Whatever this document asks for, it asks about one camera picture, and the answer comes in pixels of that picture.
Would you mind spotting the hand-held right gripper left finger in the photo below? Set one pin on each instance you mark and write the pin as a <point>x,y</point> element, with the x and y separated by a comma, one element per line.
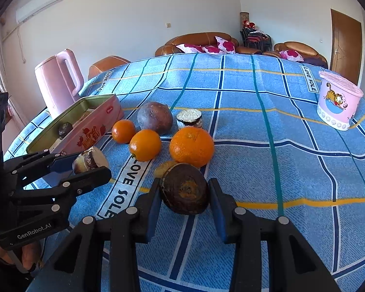
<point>153,210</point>

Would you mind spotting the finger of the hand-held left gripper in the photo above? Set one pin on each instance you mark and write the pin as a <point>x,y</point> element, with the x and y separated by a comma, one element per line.
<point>64,164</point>
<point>88,181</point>

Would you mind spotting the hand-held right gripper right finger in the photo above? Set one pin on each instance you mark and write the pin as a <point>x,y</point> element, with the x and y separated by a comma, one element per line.
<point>219,213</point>

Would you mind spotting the brown and white fruit half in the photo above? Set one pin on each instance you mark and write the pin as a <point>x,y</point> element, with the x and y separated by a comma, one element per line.
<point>89,158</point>

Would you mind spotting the dark brown round fruit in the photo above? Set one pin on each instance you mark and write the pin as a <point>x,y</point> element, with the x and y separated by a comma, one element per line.
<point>184,190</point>

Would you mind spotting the pink and green tin box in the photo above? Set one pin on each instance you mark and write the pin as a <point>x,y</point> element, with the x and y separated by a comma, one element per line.
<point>91,133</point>

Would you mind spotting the large orange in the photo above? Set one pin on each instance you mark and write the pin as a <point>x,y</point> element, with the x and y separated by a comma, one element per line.
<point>191,147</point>

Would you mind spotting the purple passion fruit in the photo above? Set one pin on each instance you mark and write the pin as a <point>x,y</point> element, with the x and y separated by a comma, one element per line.
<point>155,118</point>

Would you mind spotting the person's left hand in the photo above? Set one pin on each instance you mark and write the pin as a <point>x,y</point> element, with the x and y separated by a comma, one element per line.
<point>29,257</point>

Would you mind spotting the small dark fruit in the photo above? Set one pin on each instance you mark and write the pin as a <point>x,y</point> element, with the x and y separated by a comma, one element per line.
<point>65,128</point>

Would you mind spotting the small orange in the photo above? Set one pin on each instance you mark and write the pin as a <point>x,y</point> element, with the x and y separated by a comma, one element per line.
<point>123,131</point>
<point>145,145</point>

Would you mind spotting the pink electric kettle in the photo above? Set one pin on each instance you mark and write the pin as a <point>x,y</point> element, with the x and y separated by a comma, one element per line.
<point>54,82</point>

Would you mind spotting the black white-topped fruit half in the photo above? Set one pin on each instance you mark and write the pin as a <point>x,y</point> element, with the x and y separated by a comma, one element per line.
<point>188,117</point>

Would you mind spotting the brown leather ottoman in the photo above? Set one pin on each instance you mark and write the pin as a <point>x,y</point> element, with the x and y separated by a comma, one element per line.
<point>106,65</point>

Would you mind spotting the white and magenta floral cushion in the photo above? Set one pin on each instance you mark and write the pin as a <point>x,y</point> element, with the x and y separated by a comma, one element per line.
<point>225,44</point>
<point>188,48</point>
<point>213,49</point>
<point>291,55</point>

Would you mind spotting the pink cartoon bucket with lid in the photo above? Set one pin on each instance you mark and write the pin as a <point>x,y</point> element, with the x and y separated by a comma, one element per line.
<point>337,100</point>

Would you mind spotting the stack of dark chairs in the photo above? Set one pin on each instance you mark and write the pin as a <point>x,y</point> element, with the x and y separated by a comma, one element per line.
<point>255,41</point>

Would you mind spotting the brown leather sofa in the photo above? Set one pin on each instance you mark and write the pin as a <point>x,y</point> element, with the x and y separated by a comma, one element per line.
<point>197,38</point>

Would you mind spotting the purple blanket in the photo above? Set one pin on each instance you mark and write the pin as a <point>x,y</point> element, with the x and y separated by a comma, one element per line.
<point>315,60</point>

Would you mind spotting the brown leather armchair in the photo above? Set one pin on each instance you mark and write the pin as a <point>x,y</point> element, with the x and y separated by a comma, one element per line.
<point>292,46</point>

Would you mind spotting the red plush toy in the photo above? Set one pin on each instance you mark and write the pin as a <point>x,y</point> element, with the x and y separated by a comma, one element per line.
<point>248,23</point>

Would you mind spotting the tall patterned vase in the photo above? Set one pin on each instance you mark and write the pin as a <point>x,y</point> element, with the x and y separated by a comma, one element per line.
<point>244,18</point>

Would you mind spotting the brown wooden door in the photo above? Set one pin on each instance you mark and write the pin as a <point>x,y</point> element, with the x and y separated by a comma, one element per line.
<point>345,45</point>

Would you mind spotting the white wall air conditioner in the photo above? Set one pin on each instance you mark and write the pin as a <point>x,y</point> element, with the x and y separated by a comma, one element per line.
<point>38,4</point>

